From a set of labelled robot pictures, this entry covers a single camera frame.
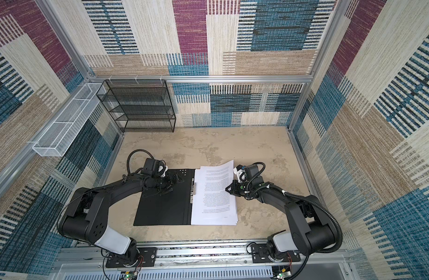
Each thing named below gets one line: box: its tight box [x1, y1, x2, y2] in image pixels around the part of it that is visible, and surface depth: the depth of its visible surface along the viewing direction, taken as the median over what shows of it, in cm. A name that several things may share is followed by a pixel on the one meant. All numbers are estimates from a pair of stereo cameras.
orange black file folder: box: [133, 168, 197, 226], surface depth 89 cm
